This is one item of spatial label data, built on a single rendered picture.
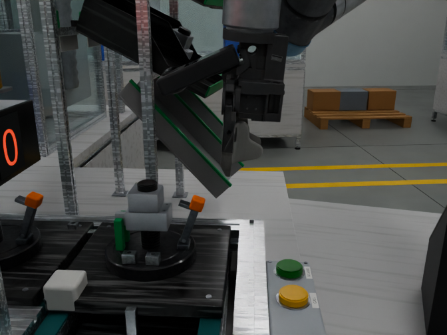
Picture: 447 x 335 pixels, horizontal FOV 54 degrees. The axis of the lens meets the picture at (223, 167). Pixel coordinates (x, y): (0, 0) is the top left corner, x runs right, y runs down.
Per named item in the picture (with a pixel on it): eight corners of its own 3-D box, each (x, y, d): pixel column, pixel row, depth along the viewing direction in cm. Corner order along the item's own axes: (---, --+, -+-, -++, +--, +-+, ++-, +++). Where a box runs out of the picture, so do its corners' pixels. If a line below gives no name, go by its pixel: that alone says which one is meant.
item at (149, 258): (161, 260, 65) (160, 251, 64) (159, 266, 63) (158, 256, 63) (148, 260, 65) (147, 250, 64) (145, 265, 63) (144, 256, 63)
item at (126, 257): (138, 259, 65) (137, 250, 64) (135, 264, 63) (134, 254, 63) (124, 258, 65) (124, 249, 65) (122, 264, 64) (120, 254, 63)
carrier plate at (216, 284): (231, 234, 81) (231, 224, 80) (222, 319, 58) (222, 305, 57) (102, 231, 82) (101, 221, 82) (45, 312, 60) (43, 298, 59)
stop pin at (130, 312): (139, 330, 60) (137, 306, 58) (136, 336, 58) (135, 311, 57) (128, 330, 60) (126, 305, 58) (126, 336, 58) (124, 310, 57)
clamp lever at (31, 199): (32, 234, 71) (44, 195, 68) (26, 240, 69) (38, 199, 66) (11, 226, 71) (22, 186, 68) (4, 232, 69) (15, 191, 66)
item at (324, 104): (384, 115, 646) (387, 87, 633) (410, 127, 570) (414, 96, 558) (303, 116, 636) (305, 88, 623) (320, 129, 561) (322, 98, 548)
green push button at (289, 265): (300, 270, 69) (301, 258, 69) (303, 284, 65) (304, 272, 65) (275, 268, 69) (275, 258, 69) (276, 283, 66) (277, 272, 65)
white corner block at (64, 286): (90, 294, 64) (87, 269, 62) (78, 314, 59) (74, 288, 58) (58, 292, 64) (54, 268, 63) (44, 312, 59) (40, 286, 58)
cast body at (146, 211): (172, 219, 70) (171, 177, 67) (167, 232, 66) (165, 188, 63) (120, 218, 70) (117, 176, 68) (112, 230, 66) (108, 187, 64)
